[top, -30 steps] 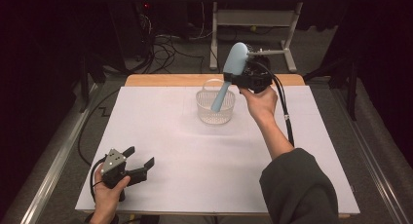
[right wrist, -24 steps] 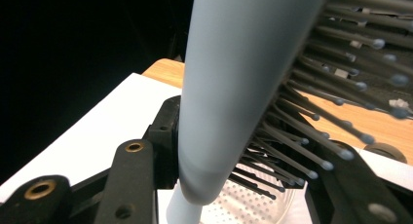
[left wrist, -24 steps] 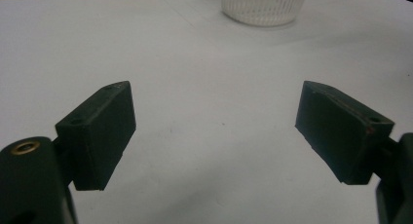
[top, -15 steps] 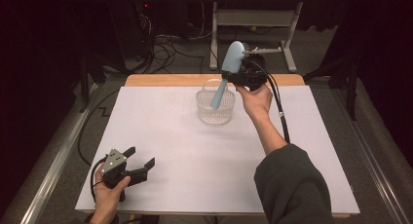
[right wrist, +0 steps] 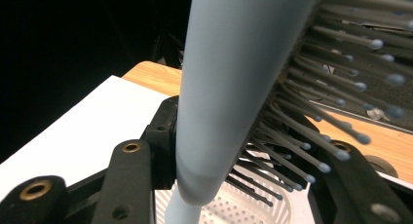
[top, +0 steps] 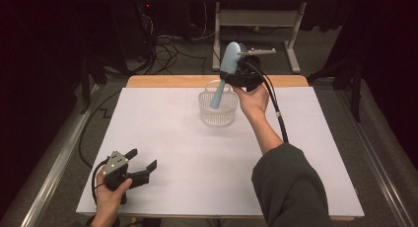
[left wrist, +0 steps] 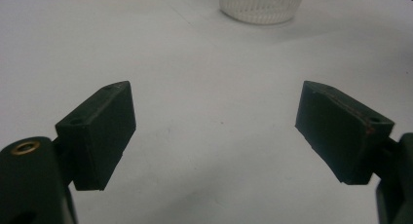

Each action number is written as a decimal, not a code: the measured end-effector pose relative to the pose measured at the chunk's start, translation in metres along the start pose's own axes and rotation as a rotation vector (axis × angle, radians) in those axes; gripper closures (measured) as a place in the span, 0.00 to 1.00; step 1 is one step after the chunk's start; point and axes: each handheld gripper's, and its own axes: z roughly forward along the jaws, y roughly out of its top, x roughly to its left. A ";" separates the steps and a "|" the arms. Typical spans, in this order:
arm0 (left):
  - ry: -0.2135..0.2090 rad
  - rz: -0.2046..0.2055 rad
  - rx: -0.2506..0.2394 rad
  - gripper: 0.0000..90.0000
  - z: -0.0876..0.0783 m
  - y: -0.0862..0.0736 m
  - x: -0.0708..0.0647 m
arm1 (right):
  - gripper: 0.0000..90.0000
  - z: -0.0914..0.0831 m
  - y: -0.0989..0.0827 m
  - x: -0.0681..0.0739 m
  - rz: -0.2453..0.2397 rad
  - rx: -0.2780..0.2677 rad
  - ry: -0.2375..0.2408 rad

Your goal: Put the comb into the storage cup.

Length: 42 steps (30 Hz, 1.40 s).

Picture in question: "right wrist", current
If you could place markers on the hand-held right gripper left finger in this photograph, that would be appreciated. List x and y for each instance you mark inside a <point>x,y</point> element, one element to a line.
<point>164,142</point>

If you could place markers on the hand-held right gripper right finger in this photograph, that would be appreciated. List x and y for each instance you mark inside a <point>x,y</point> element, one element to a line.
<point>293,121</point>

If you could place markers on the light blue hairbrush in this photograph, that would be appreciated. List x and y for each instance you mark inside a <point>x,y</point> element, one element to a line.
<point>227,87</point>

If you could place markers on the white slotted plastic basket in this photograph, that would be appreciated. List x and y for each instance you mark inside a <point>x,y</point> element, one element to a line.
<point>233,207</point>

